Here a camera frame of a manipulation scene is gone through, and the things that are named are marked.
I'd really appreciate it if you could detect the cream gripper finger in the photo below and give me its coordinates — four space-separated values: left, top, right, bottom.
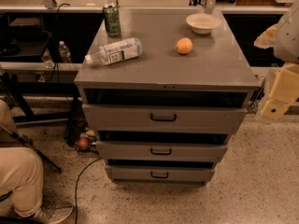
253 24 278 49

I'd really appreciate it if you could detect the grey top drawer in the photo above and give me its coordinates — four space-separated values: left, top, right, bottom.
82 105 247 134

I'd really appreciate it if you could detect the grey drawer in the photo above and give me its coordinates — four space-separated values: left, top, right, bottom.
82 105 247 134
96 141 227 162
106 165 215 183

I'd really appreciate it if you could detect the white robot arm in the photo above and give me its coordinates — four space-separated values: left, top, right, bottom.
254 1 299 119

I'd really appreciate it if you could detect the grey metal drawer cabinet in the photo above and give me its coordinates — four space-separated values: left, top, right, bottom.
74 7 262 187

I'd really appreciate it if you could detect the grey middle drawer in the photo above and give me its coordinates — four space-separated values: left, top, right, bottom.
96 141 227 162

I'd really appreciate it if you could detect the grey bottom drawer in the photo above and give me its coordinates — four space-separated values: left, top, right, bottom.
106 165 215 183

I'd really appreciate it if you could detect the white bowl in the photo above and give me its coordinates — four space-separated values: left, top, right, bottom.
186 13 221 35

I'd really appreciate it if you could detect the orange fruit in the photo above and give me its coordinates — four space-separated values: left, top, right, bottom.
176 37 192 55

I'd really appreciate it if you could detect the clear plastic water bottle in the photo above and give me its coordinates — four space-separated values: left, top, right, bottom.
85 37 142 66

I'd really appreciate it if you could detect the green soda can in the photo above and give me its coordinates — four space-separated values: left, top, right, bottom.
103 3 121 37

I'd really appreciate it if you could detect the small background water bottle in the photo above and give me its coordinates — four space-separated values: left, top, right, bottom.
58 41 72 63

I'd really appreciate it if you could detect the red apple on floor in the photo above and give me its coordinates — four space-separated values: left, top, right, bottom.
78 138 90 150

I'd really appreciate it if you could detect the grey sneaker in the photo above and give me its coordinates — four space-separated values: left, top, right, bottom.
31 202 74 224

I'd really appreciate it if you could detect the black tripod leg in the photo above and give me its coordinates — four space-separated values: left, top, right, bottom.
0 123 62 173

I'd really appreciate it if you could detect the person's leg in khaki trousers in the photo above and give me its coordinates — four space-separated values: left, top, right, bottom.
0 99 45 218

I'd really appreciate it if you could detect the black floor cable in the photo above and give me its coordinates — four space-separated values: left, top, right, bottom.
73 157 103 224

